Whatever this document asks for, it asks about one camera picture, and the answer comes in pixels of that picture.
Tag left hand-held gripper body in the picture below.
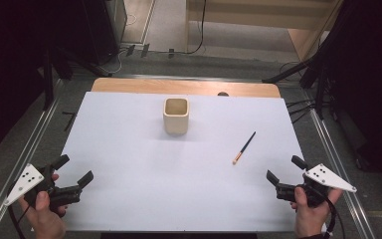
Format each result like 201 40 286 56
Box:
3 162 83 211

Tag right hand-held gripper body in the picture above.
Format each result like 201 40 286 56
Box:
275 163 358 208

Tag black makeup brush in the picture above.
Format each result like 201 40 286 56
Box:
232 130 257 166

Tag beige square cup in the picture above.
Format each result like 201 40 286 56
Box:
162 97 190 135

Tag person's left hand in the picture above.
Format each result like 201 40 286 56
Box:
17 189 69 239

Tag person's right hand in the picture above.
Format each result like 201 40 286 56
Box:
289 186 343 239

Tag white table sheet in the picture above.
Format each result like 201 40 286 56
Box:
31 92 328 233

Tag black metal stand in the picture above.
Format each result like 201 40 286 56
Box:
41 46 112 112

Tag black tripod stand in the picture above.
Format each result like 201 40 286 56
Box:
262 0 356 119

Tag wooden table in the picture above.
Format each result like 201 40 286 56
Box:
91 78 282 99

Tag black cabinet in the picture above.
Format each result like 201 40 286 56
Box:
81 0 127 65

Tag light wooden shelf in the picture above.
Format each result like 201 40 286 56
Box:
185 0 346 62

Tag metal floor rail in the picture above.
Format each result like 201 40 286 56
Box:
0 79 64 239
306 93 376 239

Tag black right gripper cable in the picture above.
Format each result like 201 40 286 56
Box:
321 193 346 239

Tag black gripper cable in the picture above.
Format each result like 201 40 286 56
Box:
321 193 346 239
7 203 31 239

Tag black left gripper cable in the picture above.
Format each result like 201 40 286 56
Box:
7 203 31 239

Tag black floor cables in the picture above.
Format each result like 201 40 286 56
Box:
286 99 317 124

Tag black hanging cable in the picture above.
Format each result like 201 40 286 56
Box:
178 0 208 56

